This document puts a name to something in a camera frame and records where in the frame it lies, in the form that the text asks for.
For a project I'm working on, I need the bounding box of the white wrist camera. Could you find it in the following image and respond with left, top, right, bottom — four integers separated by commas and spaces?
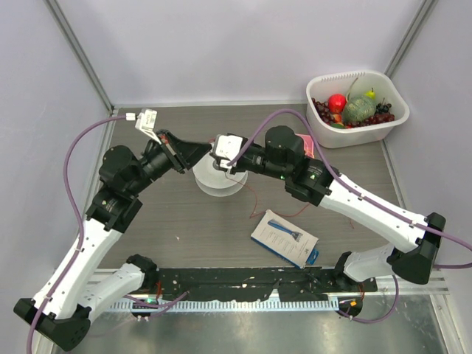
125, 108, 160, 143
211, 134, 244, 171

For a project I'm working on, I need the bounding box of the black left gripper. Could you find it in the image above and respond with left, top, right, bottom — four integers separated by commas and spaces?
127, 128, 212, 196

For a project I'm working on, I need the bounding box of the red apple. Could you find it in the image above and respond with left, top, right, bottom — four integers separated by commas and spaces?
327, 94, 347, 114

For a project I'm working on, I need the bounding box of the pink open box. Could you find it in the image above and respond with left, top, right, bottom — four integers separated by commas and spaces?
298, 134, 315, 159

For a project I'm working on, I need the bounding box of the green melon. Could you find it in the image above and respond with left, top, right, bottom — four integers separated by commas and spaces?
342, 95, 376, 123

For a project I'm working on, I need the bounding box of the yellow green pear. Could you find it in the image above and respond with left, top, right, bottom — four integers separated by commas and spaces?
364, 88, 376, 100

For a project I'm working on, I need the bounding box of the dark purple grape bunch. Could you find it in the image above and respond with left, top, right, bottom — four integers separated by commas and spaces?
375, 99, 392, 114

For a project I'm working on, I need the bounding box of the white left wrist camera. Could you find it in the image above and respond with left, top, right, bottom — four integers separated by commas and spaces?
125, 108, 160, 143

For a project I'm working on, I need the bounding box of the white slotted cable duct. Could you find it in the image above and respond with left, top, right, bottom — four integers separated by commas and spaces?
110, 297, 339, 313

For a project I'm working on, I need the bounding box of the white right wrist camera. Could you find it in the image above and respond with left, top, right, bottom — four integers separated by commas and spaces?
211, 134, 244, 171

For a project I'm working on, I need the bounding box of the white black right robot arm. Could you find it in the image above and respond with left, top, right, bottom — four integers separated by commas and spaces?
210, 125, 445, 291

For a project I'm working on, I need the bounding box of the white perforated cable spool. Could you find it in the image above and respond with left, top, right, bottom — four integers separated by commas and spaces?
192, 154, 249, 198

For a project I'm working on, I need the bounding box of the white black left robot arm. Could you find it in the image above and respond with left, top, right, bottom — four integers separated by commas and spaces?
14, 130, 212, 352

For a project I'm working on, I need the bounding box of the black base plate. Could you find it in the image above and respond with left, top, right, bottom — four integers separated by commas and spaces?
131, 267, 378, 302

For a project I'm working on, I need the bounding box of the white plastic basket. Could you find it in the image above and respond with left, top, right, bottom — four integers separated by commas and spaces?
306, 70, 410, 148

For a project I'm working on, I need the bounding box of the red cable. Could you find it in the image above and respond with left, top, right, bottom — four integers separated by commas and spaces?
206, 138, 355, 229

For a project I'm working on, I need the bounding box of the razor blister package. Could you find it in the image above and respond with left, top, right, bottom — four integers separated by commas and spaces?
251, 209, 319, 269

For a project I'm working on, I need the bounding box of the red grape bunch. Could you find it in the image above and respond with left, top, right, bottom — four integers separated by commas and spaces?
311, 97, 395, 129

